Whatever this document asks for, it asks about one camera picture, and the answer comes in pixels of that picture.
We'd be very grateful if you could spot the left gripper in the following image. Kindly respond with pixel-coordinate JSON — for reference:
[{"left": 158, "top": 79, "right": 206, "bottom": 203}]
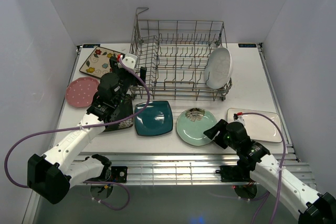
[{"left": 110, "top": 57, "right": 146, "bottom": 106}]

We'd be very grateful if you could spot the green round flower plate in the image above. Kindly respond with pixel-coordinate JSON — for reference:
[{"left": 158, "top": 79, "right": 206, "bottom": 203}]
[{"left": 176, "top": 108, "right": 217, "bottom": 147}]

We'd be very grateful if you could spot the teal square plate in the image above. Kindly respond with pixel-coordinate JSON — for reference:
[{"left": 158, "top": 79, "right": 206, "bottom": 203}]
[{"left": 134, "top": 101, "right": 173, "bottom": 137}]

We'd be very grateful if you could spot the white oval plate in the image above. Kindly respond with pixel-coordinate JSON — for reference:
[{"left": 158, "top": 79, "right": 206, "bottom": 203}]
[{"left": 204, "top": 47, "right": 233, "bottom": 89}]

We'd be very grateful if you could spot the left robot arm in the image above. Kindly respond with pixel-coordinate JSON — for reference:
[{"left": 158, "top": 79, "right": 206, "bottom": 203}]
[{"left": 27, "top": 53, "right": 146, "bottom": 204}]

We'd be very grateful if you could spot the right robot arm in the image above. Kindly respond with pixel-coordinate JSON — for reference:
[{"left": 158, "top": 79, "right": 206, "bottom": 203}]
[{"left": 204, "top": 120, "right": 335, "bottom": 223}]

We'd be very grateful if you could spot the cream square flower plate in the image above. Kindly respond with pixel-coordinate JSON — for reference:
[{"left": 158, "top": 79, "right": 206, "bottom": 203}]
[{"left": 79, "top": 46, "right": 123, "bottom": 79}]

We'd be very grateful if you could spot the black floral square plate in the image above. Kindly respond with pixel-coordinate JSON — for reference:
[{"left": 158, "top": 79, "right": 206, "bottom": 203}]
[{"left": 103, "top": 94, "right": 134, "bottom": 132}]

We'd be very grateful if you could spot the white rectangular plate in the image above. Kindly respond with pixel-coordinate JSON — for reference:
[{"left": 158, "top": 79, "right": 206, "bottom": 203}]
[{"left": 227, "top": 108, "right": 281, "bottom": 143}]

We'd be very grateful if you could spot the pink dotted round plate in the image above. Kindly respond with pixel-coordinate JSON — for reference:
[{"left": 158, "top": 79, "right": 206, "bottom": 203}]
[{"left": 65, "top": 77, "right": 99, "bottom": 108}]

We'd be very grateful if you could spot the blue label right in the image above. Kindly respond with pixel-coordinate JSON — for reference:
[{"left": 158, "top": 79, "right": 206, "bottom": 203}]
[{"left": 238, "top": 43, "right": 257, "bottom": 48}]

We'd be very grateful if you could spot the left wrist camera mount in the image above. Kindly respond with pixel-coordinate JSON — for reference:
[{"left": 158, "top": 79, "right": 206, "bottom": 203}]
[{"left": 118, "top": 53, "right": 139, "bottom": 70}]

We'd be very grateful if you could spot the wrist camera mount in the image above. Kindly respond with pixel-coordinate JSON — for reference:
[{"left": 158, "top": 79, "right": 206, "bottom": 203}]
[
  {"left": 233, "top": 112, "right": 246, "bottom": 126},
  {"left": 118, "top": 53, "right": 139, "bottom": 70}
]

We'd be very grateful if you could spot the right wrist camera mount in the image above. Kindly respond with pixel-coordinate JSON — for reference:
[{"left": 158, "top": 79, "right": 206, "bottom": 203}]
[{"left": 233, "top": 112, "right": 246, "bottom": 126}]

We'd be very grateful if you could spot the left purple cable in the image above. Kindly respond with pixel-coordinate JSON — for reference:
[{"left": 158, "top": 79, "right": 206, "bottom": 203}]
[{"left": 4, "top": 58, "right": 151, "bottom": 211}]

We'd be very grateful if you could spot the purple cable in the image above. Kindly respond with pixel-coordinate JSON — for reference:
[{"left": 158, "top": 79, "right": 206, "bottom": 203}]
[
  {"left": 209, "top": 112, "right": 287, "bottom": 224},
  {"left": 4, "top": 58, "right": 151, "bottom": 211}
]

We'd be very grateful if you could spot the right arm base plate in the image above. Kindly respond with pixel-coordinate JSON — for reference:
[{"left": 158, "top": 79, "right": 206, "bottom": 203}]
[{"left": 215, "top": 165, "right": 250, "bottom": 182}]

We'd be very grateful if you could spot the grey wire dish rack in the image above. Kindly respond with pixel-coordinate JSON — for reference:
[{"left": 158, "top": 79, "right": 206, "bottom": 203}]
[{"left": 130, "top": 7, "right": 232, "bottom": 101}]

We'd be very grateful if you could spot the aluminium table frame rail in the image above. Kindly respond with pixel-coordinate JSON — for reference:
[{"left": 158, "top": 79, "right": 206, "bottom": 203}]
[{"left": 33, "top": 153, "right": 316, "bottom": 187}]

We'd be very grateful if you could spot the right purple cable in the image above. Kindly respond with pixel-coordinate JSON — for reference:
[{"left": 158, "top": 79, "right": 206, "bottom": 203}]
[{"left": 209, "top": 112, "right": 287, "bottom": 224}]

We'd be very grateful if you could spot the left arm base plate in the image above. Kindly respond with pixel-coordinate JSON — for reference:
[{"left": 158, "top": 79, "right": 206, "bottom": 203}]
[{"left": 106, "top": 166, "right": 128, "bottom": 183}]

